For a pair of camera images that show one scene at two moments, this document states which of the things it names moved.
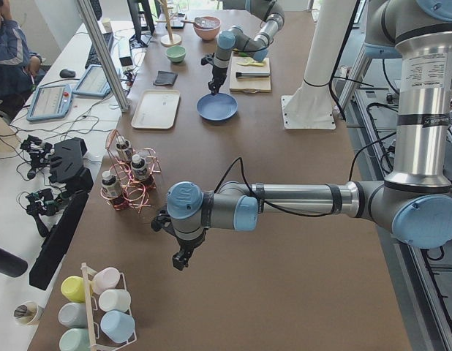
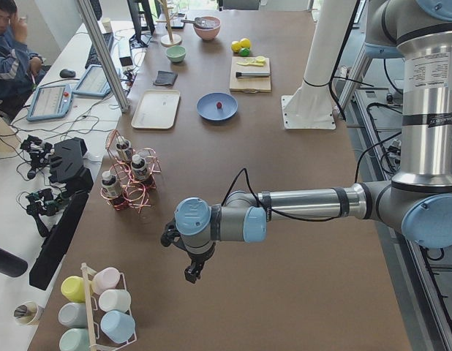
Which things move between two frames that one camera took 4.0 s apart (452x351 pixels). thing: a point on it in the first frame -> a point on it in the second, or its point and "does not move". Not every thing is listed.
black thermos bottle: (8, 263) does not move
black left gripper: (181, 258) -> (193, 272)
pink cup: (104, 279) does not move
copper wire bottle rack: (131, 179) does not move
